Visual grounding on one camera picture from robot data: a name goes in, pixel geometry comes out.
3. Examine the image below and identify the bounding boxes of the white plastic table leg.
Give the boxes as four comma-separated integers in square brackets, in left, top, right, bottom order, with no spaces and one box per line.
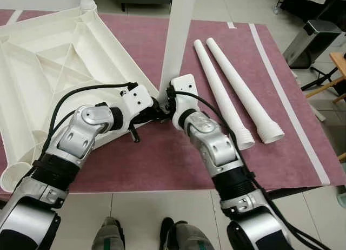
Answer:
[205,37,285,144]
[193,39,256,151]
[78,0,99,14]
[159,0,198,99]

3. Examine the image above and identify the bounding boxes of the mauve cloth with white stripes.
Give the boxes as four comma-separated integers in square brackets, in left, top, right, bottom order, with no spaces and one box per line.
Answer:
[0,9,331,195]

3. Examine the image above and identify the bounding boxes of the grey robot left foot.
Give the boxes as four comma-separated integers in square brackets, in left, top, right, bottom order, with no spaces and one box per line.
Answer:
[91,218,126,250]

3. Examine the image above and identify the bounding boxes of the grey robot foot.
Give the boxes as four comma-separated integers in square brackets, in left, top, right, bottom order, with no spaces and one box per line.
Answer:
[91,218,126,250]
[160,218,214,250]

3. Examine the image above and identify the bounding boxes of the grey robot right foot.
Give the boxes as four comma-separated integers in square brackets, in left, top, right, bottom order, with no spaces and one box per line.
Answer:
[160,218,214,250]

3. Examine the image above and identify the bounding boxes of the pale green plastic stool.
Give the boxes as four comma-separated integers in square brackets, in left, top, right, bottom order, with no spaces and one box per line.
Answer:
[336,189,346,213]

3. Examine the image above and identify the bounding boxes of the light wooden table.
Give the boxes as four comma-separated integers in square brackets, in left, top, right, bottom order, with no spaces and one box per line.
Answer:
[305,51,346,161]

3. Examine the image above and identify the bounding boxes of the steel pedal trash bin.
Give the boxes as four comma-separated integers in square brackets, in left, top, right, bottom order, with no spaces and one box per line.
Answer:
[283,20,328,70]

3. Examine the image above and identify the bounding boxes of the black metal table leg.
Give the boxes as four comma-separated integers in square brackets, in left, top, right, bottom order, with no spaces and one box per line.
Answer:
[268,186,322,201]

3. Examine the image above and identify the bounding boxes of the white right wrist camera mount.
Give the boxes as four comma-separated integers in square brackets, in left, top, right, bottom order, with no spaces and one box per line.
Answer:
[170,74,199,127]

